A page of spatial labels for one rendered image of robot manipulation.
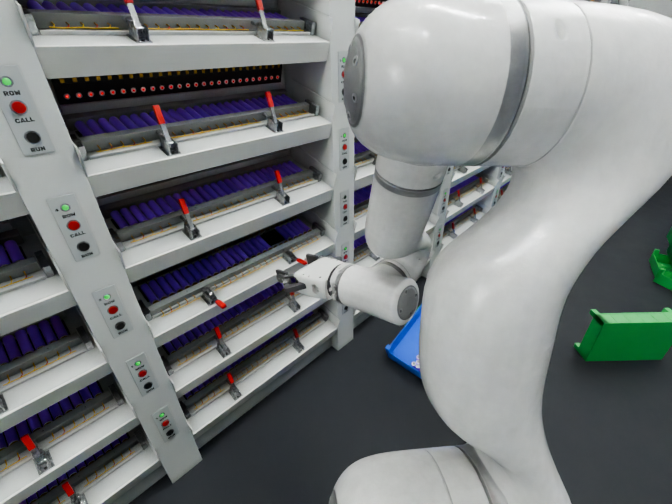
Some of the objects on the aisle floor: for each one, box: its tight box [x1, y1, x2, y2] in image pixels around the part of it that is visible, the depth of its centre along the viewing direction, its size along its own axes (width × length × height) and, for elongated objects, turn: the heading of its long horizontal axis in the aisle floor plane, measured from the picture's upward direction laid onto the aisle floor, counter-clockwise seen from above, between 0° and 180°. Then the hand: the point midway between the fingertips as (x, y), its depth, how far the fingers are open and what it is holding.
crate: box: [385, 304, 422, 379], centre depth 137 cm, size 30×20×8 cm
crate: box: [574, 308, 672, 361], centre depth 134 cm, size 8×30×20 cm, turn 92°
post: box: [0, 0, 202, 483], centre depth 65 cm, size 20×9×174 cm, turn 48°
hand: (295, 267), depth 81 cm, fingers open, 8 cm apart
